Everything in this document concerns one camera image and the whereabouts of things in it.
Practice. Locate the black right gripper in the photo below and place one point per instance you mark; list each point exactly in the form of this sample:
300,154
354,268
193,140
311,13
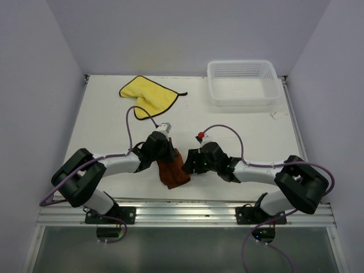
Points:
194,155

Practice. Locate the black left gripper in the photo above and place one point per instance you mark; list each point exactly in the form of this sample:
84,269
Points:
172,153

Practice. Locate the brown microfiber towel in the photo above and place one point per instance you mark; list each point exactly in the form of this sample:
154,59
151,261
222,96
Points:
172,174

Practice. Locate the yellow microfiber towel black trim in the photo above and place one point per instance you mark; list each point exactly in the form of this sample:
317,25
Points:
155,98

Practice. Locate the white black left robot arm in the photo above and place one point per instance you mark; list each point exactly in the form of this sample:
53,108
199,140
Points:
77,180

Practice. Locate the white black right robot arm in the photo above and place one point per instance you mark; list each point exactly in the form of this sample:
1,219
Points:
270,203

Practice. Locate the white perforated plastic basket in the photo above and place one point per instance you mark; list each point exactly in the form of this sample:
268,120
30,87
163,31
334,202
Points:
243,83

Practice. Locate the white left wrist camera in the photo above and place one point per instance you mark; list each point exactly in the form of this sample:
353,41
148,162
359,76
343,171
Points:
164,128

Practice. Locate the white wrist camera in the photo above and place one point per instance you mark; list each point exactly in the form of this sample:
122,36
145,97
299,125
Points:
164,128
203,138

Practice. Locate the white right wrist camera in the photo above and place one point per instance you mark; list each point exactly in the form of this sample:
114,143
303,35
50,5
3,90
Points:
203,138

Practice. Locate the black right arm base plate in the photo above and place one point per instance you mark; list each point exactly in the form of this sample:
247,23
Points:
248,215

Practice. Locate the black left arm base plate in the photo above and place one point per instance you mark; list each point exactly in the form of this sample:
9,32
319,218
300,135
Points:
125,213

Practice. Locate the aluminium right side rail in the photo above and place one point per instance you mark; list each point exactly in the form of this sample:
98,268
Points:
298,128

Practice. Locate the aluminium table edge rail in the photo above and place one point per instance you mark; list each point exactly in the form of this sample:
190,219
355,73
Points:
182,214

